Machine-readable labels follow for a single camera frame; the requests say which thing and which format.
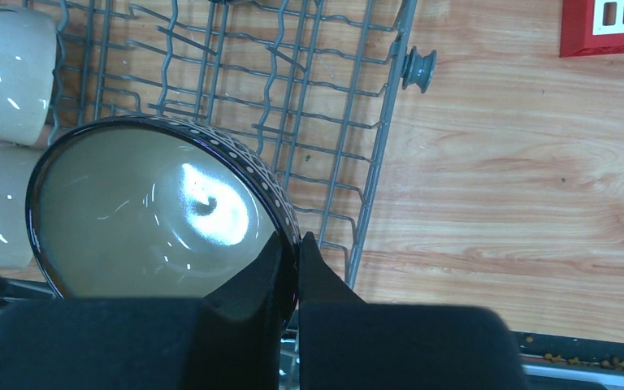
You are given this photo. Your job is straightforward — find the grey wire dish rack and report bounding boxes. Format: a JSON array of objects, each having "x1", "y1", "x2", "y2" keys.
[{"x1": 26, "y1": 1, "x2": 417, "y2": 283}]

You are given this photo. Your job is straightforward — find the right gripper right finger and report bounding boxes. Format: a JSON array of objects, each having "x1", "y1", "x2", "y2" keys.
[{"x1": 298, "y1": 233, "x2": 529, "y2": 389}]

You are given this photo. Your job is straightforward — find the red toy brick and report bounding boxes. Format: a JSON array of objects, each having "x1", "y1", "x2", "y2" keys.
[{"x1": 559, "y1": 0, "x2": 624, "y2": 58}]

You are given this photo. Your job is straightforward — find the dark patterned bowl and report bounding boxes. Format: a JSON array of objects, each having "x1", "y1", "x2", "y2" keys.
[{"x1": 25, "y1": 115, "x2": 301, "y2": 327}]

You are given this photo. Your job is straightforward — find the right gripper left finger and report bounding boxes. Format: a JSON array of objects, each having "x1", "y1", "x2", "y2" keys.
[{"x1": 0, "y1": 237, "x2": 283, "y2": 389}]

